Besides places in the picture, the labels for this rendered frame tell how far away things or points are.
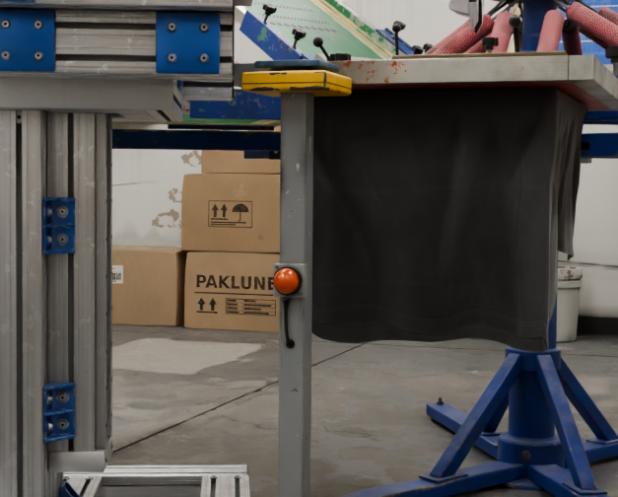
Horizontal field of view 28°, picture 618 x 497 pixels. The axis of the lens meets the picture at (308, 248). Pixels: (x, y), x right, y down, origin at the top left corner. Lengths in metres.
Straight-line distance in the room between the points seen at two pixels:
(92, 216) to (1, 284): 0.18
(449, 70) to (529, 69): 0.12
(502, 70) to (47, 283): 0.78
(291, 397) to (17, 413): 0.43
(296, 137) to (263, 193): 4.76
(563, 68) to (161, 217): 5.57
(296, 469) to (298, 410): 0.09
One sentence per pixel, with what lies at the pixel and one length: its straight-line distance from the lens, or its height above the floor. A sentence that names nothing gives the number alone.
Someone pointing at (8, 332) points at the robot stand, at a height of 0.56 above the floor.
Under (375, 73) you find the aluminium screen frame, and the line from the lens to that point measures 1.99.
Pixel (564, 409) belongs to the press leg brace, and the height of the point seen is 0.22.
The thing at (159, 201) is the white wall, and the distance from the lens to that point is 7.35.
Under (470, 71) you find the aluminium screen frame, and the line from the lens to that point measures 1.95.
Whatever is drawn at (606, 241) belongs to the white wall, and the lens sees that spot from 6.67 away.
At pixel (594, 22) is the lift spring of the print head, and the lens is 3.20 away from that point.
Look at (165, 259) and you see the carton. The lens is 6.83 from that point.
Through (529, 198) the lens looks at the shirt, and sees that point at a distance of 2.03.
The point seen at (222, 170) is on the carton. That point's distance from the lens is 6.70.
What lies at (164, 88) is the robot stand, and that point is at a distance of 1.86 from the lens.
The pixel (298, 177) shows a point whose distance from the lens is 1.82.
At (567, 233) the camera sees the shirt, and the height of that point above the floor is 0.71.
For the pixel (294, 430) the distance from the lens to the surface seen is 1.85.
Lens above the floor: 0.79
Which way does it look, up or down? 3 degrees down
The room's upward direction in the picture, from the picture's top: 1 degrees clockwise
